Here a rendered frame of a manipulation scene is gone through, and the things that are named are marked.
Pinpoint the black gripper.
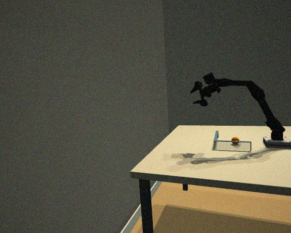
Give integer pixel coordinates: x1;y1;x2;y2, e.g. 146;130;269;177
190;81;211;106

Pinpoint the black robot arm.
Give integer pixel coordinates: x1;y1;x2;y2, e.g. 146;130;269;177
203;72;286;140

